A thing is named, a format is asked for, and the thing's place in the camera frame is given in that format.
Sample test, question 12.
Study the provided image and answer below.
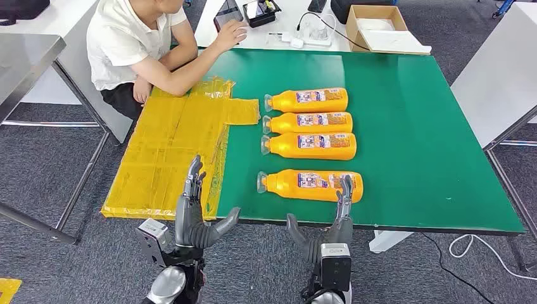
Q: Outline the white floor cable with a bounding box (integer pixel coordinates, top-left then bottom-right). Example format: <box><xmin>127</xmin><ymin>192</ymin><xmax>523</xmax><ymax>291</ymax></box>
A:
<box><xmin>448</xmin><ymin>234</ymin><xmax>537</xmax><ymax>282</ymax></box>

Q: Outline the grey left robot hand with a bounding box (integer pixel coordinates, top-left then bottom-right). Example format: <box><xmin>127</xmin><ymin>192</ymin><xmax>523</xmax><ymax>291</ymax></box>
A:
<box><xmin>174</xmin><ymin>155</ymin><xmax>242</xmax><ymax>251</ymax></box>

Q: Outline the person's right hand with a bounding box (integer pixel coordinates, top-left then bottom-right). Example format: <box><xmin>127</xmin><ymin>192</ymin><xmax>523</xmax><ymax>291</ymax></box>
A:
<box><xmin>213</xmin><ymin>18</ymin><xmax>249</xmax><ymax>53</ymax></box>

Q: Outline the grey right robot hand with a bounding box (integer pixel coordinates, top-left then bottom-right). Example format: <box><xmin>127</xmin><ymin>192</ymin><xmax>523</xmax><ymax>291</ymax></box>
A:
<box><xmin>286</xmin><ymin>175</ymin><xmax>355</xmax><ymax>264</ymax></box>

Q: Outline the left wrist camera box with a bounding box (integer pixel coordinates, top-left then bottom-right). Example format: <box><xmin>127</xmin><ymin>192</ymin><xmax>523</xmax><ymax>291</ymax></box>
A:
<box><xmin>135</xmin><ymin>218</ymin><xmax>173</xmax><ymax>267</ymax></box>

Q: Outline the black floor cable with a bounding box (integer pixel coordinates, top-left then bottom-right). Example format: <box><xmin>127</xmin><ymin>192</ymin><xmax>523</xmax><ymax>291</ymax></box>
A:
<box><xmin>421</xmin><ymin>232</ymin><xmax>496</xmax><ymax>304</ymax></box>

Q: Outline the black desk cable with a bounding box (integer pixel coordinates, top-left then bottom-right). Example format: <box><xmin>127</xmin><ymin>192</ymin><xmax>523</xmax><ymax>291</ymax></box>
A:
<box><xmin>296</xmin><ymin>11</ymin><xmax>372</xmax><ymax>53</ymax></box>

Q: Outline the black tablet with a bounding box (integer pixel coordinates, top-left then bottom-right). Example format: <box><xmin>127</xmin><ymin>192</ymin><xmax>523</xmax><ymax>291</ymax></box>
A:
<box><xmin>213</xmin><ymin>0</ymin><xmax>245</xmax><ymax>34</ymax></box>

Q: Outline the black bag beside cardboard box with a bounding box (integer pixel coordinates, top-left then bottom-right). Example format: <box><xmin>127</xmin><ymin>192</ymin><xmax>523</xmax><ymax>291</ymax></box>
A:
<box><xmin>330</xmin><ymin>0</ymin><xmax>397</xmax><ymax>25</ymax></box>

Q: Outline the white table leg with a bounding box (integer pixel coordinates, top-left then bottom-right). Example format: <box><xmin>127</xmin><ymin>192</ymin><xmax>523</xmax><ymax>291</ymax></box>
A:
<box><xmin>369</xmin><ymin>229</ymin><xmax>414</xmax><ymax>255</ymax></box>

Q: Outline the white table with steel legs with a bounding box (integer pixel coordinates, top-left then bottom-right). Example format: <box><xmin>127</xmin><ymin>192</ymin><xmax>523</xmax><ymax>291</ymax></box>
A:
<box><xmin>451</xmin><ymin>2</ymin><xmax>537</xmax><ymax>274</ymax></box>

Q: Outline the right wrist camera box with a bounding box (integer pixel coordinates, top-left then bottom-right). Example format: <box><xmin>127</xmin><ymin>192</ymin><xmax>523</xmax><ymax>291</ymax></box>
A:
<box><xmin>320</xmin><ymin>243</ymin><xmax>352</xmax><ymax>293</ymax></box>

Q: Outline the white panel table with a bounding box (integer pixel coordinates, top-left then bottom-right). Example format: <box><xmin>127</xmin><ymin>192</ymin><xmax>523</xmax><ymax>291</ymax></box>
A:
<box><xmin>0</xmin><ymin>0</ymin><xmax>134</xmax><ymax>144</ymax></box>

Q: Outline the black tray with items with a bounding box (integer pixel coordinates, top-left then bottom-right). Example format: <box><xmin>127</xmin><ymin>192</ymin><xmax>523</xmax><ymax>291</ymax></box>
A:
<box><xmin>242</xmin><ymin>0</ymin><xmax>282</xmax><ymax>29</ymax></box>

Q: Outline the brown cardboard box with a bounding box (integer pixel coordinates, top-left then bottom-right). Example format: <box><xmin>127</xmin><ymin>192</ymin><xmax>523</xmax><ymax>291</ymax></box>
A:
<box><xmin>345</xmin><ymin>4</ymin><xmax>432</xmax><ymax>56</ymax></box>

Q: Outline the yellow taped mat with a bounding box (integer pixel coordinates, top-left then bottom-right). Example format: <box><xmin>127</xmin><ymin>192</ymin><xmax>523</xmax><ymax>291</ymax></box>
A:
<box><xmin>100</xmin><ymin>77</ymin><xmax>261</xmax><ymax>222</ymax></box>

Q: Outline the white foam pad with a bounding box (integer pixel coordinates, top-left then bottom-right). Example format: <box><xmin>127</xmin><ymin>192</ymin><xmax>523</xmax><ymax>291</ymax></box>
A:
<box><xmin>357</xmin><ymin>17</ymin><xmax>397</xmax><ymax>32</ymax></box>

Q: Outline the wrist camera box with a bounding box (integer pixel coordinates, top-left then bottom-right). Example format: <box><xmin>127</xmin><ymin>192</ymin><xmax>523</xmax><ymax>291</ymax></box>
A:
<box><xmin>135</xmin><ymin>218</ymin><xmax>173</xmax><ymax>267</ymax></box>
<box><xmin>320</xmin><ymin>243</ymin><xmax>352</xmax><ymax>293</ymax></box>

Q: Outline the clear plastic packet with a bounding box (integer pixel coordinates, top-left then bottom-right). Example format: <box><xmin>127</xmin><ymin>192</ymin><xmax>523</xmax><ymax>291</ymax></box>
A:
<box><xmin>300</xmin><ymin>15</ymin><xmax>336</xmax><ymax>47</ymax></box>

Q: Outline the person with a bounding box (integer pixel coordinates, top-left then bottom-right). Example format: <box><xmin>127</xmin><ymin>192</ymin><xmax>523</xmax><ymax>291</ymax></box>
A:
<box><xmin>86</xmin><ymin>0</ymin><xmax>249</xmax><ymax>122</ymax></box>

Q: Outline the black bag on panel table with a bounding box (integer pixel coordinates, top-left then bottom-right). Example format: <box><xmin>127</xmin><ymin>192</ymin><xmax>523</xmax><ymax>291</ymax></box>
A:
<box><xmin>0</xmin><ymin>0</ymin><xmax>51</xmax><ymax>27</ymax></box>

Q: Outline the yellow floor marker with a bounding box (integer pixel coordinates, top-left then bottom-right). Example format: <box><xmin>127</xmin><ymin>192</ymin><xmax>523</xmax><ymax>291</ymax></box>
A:
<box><xmin>0</xmin><ymin>277</ymin><xmax>23</xmax><ymax>304</ymax></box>

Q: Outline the white desk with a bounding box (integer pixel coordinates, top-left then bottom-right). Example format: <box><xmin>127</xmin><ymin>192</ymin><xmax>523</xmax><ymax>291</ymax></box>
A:
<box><xmin>193</xmin><ymin>0</ymin><xmax>353</xmax><ymax>53</ymax></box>

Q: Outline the person's left hand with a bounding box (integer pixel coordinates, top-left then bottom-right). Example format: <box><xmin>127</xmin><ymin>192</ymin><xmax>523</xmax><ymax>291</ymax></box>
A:
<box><xmin>132</xmin><ymin>77</ymin><xmax>153</xmax><ymax>105</ymax></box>

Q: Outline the blue frame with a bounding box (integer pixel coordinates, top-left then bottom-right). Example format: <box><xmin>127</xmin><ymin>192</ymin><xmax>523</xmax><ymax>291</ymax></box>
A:
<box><xmin>493</xmin><ymin>0</ymin><xmax>517</xmax><ymax>20</ymax></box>

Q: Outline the orange detergent bottle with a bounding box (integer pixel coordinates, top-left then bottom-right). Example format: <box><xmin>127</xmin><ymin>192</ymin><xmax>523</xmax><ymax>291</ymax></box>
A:
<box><xmin>264</xmin><ymin>87</ymin><xmax>349</xmax><ymax>114</ymax></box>
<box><xmin>262</xmin><ymin>111</ymin><xmax>353</xmax><ymax>136</ymax></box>
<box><xmin>256</xmin><ymin>168</ymin><xmax>364</xmax><ymax>204</ymax></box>
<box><xmin>260</xmin><ymin>132</ymin><xmax>357</xmax><ymax>162</ymax></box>

